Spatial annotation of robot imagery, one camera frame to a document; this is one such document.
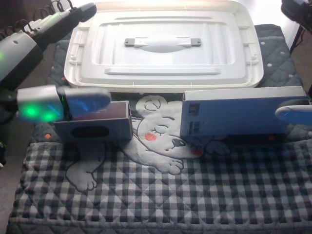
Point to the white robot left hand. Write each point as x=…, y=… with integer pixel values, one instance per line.
x=295, y=112

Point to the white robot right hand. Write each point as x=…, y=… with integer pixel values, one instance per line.
x=39, y=102

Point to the small grey box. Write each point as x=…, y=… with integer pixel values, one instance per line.
x=97, y=126

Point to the white box with dark panel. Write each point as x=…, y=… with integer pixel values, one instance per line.
x=231, y=114

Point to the white plastic tray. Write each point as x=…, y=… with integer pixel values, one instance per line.
x=161, y=61

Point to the grey quilt with bear print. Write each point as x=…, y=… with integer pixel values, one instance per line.
x=156, y=185

